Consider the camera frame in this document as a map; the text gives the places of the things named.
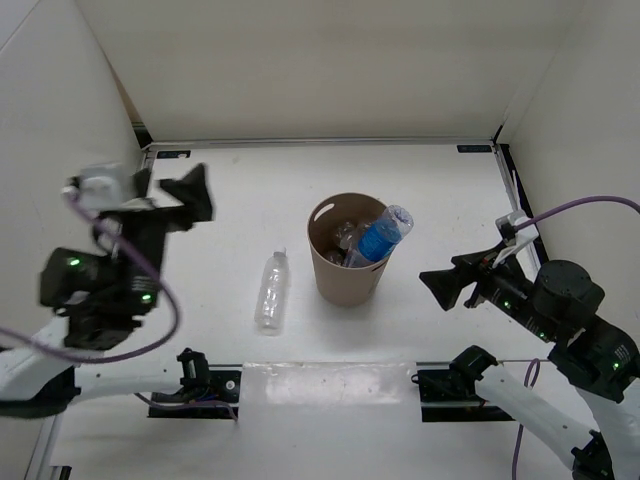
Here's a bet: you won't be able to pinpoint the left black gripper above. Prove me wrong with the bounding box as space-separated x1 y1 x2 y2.
124 164 222 309

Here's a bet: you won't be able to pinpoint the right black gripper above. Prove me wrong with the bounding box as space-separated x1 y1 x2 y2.
418 239 558 341

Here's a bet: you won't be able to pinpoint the blue label plastic bottle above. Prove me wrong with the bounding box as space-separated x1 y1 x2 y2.
344 205 414 268

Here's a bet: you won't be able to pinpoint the clear plastic bottle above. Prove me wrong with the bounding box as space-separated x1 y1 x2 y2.
254 248 290 336

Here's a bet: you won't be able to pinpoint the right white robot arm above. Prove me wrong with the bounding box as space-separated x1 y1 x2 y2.
412 250 639 479

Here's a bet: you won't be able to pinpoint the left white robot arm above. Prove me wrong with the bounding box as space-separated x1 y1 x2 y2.
1 164 214 419

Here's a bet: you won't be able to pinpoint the brown round waste bin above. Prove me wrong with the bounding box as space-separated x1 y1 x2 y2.
307 192 391 307

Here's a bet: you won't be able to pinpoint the crushed bottles inside bin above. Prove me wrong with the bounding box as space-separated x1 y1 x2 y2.
323 221 372 266

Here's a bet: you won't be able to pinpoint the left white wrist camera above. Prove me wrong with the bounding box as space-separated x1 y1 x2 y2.
62 163 135 211

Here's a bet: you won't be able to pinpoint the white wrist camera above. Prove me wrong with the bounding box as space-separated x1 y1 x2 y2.
62 163 135 211
493 210 539 267

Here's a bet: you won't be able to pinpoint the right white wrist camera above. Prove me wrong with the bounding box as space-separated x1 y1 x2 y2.
493 210 539 267

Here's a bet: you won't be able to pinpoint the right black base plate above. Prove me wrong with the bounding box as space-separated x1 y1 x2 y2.
411 363 513 423

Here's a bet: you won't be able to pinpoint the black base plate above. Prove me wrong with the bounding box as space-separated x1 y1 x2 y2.
147 364 243 420
411 363 513 423

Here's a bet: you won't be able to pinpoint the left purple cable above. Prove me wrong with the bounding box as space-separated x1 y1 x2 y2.
0 192 239 421

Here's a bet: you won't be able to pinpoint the purple cable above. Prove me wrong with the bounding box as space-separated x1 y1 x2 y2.
509 196 640 480
0 192 239 421

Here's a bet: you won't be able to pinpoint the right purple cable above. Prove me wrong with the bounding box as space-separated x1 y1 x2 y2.
509 196 640 480

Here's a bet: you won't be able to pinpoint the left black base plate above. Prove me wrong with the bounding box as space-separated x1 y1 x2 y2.
147 364 243 420

